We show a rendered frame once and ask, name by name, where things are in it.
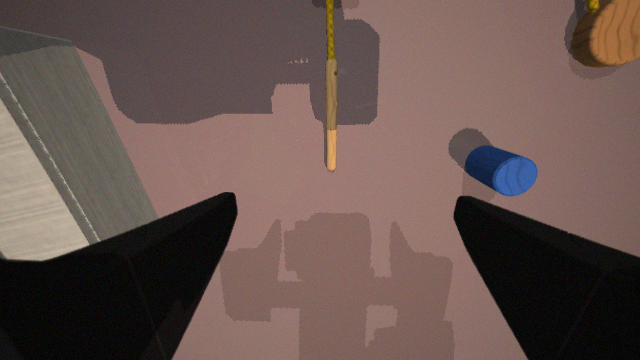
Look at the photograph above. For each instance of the round wooden disc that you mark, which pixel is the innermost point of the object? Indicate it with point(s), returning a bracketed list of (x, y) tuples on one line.
[(610, 36)]

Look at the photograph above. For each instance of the blue cylinder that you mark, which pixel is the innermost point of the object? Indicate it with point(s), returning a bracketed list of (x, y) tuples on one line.
[(507, 173)]

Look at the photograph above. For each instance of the light wooden stick with yellow string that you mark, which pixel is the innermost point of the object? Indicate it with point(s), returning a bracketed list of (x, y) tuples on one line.
[(331, 83)]

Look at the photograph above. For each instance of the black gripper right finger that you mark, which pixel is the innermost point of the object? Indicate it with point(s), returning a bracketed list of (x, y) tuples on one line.
[(564, 297)]

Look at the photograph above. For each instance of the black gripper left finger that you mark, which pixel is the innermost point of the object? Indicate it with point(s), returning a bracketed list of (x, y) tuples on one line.
[(129, 297)]

